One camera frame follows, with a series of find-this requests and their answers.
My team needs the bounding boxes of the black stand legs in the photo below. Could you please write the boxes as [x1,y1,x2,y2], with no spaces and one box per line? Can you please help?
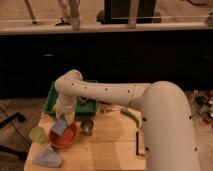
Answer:
[0,108,28,161]

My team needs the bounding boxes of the small metal cup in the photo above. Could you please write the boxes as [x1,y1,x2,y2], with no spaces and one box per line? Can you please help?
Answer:
[81,119,94,136]

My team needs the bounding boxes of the small green cup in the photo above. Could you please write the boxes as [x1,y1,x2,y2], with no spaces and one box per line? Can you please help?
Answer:
[29,127,47,144]

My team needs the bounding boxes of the green bean pod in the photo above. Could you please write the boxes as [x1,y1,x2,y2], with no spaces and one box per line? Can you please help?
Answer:
[120,108,140,128]

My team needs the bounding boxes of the blue cloth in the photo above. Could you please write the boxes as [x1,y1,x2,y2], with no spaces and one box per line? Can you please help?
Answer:
[32,144,62,168]

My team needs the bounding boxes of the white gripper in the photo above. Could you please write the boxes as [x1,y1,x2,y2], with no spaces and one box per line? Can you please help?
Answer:
[55,107,75,124]

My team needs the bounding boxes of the green tray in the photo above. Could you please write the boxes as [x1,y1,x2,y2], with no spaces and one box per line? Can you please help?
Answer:
[43,82,98,117]

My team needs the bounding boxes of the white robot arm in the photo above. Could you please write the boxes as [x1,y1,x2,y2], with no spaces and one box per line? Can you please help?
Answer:
[54,70,200,171]

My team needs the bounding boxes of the black-edged white block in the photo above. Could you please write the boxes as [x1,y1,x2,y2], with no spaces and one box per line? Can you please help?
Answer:
[136,131,145,156]

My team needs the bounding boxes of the red bowl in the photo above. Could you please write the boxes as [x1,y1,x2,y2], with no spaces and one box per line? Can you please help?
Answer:
[48,123,78,149]

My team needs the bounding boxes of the dark grape bunch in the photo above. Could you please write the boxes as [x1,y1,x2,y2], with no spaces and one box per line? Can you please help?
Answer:
[79,97,89,105]

